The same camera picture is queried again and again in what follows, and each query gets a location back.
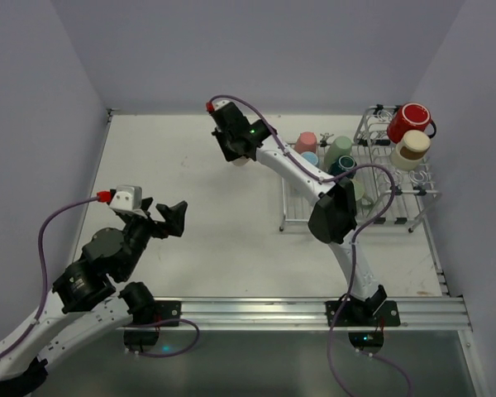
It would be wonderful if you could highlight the cream brown mug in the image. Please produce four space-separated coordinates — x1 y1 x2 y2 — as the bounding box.
390 130 431 171

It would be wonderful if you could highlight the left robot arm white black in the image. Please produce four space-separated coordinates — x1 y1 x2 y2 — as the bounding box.
0 186 188 396

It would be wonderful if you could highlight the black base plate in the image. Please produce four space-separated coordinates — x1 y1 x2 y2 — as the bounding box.
154 299 182 327
325 285 401 327

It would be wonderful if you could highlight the pink cup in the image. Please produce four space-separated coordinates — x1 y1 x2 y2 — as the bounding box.
294 132 317 154

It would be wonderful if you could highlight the light green cup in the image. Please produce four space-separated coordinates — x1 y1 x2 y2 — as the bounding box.
323 136 353 170

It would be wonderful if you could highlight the light blue mug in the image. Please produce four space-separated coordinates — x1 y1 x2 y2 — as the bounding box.
301 151 320 167

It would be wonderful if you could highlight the pale green mug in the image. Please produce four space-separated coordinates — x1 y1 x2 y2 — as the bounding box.
351 179 375 213

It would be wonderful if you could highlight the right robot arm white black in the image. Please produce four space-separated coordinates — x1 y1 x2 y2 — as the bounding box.
206 98 387 318

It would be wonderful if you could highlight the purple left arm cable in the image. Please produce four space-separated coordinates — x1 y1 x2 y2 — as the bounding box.
0 194 202 369

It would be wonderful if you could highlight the dark teal mug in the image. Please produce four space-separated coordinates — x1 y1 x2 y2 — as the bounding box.
328 155 357 179

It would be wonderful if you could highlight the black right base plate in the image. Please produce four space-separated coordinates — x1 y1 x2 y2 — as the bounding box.
325 285 401 327

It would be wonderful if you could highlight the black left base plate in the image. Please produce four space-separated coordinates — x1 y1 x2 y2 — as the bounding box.
154 299 182 327

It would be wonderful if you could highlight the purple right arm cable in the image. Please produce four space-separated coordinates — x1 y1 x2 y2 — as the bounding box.
214 95 413 397

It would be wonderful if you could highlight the aluminium rail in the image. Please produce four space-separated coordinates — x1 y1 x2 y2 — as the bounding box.
115 295 468 332

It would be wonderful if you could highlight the red mug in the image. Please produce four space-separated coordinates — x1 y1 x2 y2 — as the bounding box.
387 102 437 144

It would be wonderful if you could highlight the metal wire dish rack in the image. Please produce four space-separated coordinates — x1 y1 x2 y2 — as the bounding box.
277 104 442 232

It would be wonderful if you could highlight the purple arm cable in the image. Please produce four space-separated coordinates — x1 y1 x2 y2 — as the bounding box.
0 194 202 369
214 95 413 397

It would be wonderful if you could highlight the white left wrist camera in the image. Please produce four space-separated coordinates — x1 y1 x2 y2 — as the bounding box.
109 185 143 214

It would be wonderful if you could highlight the beige tall cup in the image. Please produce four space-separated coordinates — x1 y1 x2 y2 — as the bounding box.
232 156 251 166

